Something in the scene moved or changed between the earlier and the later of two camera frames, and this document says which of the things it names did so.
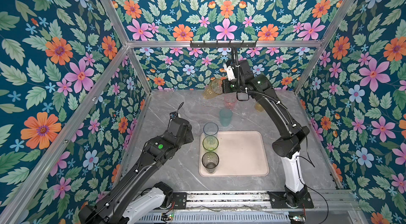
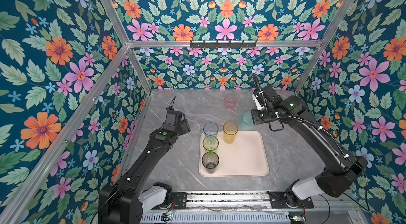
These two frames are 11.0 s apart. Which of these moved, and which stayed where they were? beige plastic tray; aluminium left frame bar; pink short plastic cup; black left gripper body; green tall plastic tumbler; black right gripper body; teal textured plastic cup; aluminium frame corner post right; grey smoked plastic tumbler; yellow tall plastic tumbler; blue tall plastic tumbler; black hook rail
Moved: teal textured plastic cup; yellow tall plastic tumbler; black right gripper body; black left gripper body
Stayed: aluminium left frame bar; green tall plastic tumbler; beige plastic tray; pink short plastic cup; black hook rail; aluminium frame corner post right; grey smoked plastic tumbler; blue tall plastic tumbler
